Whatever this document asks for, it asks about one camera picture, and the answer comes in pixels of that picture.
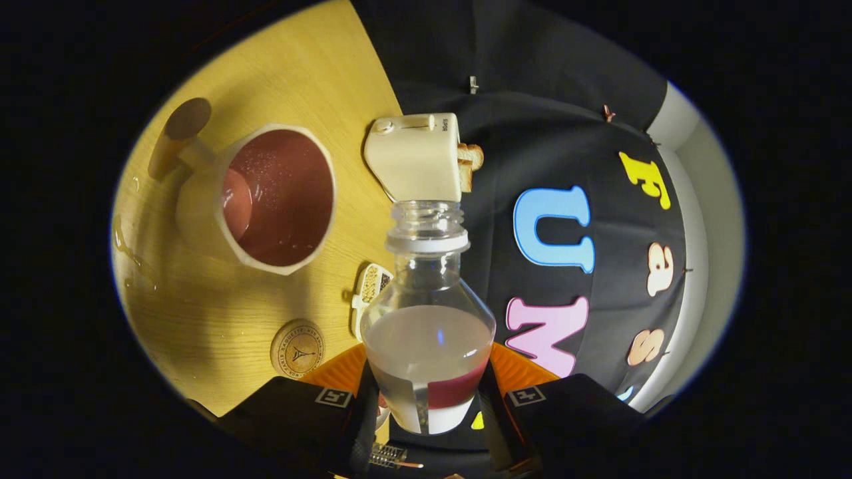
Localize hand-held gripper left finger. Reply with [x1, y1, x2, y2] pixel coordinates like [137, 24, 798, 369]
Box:
[220, 343, 381, 476]

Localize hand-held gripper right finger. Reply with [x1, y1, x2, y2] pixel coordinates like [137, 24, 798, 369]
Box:
[478, 341, 646, 476]

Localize round wooden coaster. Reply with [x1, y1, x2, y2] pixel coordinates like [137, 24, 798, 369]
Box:
[270, 319, 327, 380]

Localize clear juice bottle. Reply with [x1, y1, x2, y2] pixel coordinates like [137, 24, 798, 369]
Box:
[359, 200, 497, 435]

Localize white cup with brown inside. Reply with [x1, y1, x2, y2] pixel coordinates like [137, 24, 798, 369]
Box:
[148, 98, 337, 276]

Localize white divided grain tray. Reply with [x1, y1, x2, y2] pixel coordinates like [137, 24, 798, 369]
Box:
[351, 263, 395, 341]

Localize cream toaster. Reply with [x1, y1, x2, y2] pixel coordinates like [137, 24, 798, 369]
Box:
[363, 113, 462, 203]

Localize wooden table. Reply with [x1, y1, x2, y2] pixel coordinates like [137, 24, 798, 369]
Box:
[110, 0, 403, 416]

